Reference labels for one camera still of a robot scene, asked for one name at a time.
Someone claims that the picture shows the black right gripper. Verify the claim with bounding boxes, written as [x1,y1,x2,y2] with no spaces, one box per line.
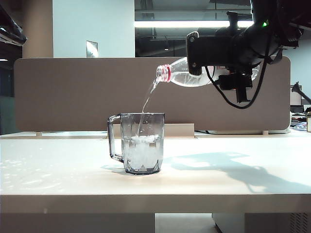
[186,11,249,75]

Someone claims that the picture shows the red label water bottle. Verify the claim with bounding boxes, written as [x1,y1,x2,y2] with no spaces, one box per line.
[155,57,260,88]

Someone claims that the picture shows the clear water stream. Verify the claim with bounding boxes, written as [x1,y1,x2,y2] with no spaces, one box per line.
[136,77,162,140]

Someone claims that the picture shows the clear grey faceted mug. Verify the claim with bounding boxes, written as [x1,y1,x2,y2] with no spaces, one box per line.
[107,112,166,176]

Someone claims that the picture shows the long ceiling light strip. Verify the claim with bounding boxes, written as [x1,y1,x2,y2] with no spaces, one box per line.
[134,20,255,29]

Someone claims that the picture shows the background computer monitor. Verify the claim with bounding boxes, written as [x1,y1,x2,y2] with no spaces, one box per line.
[290,84,303,106]

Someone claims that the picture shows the brown desk divider panel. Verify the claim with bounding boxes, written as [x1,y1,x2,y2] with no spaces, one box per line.
[14,56,292,133]

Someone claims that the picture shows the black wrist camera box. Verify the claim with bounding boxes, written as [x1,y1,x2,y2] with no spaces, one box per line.
[218,73,253,104]

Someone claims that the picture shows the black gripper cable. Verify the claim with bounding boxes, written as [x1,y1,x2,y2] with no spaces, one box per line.
[205,7,284,110]

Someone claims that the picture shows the beige rail fixture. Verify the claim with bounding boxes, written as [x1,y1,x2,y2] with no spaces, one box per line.
[163,123,195,139]

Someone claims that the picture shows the silver wall sign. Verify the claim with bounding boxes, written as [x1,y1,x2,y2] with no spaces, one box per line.
[86,40,99,59]

